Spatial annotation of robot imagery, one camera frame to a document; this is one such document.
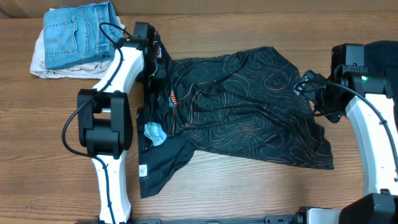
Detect black patterned sports jersey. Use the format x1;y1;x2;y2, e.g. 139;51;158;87
136;36;333;198

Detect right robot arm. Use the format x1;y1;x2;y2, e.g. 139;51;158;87
291;40;397;224

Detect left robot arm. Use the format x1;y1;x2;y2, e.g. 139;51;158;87
76;22;158;223

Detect black garment pile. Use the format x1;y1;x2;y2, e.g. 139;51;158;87
364;40;398;126

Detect folded blue denim jeans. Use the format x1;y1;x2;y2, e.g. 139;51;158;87
44;1;124;70

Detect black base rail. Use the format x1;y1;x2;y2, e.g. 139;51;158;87
74;214;299;224

